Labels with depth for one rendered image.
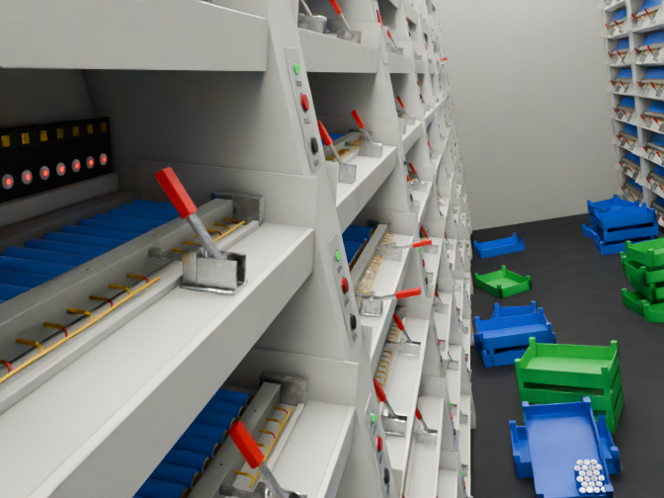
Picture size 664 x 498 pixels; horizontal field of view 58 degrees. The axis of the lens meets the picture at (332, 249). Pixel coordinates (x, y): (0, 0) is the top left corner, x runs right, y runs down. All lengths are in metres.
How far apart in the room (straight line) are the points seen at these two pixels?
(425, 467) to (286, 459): 0.67
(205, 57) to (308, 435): 0.35
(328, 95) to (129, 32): 0.94
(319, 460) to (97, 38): 0.39
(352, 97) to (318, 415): 0.79
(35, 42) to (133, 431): 0.17
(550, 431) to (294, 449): 1.54
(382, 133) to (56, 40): 1.00
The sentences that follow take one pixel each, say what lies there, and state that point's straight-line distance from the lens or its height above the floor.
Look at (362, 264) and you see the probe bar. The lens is 1.00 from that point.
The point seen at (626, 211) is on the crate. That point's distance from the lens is 4.16.
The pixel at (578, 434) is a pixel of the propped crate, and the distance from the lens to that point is 2.05.
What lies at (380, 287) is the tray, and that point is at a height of 0.92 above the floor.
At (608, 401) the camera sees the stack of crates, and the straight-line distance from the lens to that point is 2.19.
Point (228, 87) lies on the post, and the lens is 0.59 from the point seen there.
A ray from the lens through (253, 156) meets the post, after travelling 0.58.
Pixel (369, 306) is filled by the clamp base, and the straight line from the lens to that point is 0.86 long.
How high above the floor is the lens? 1.22
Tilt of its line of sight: 13 degrees down
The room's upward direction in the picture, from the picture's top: 12 degrees counter-clockwise
